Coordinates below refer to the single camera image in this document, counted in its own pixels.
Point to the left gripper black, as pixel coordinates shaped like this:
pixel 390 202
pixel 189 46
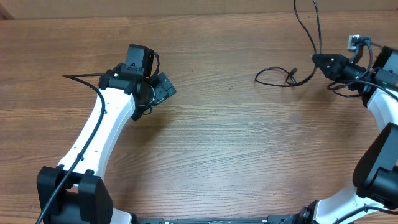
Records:
pixel 163 88

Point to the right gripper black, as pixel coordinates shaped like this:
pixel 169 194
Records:
pixel 334 65

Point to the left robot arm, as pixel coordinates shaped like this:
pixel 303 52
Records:
pixel 74 190

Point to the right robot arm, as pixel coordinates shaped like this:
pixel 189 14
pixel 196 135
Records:
pixel 374 187

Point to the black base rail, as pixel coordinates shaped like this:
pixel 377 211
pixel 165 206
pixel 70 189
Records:
pixel 271 219

